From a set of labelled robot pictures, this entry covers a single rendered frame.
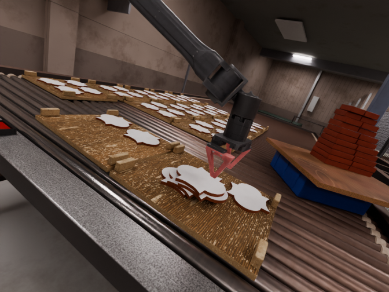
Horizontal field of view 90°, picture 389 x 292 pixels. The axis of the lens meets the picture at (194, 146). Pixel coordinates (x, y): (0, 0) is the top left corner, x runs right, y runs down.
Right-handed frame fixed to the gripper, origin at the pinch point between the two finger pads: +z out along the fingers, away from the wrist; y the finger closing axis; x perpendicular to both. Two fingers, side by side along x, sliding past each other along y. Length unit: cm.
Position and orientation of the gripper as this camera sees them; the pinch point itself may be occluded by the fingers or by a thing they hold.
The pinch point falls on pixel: (221, 169)
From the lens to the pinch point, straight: 51.2
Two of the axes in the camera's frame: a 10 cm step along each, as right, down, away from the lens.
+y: -5.4, 1.3, -8.3
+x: 7.9, 4.0, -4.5
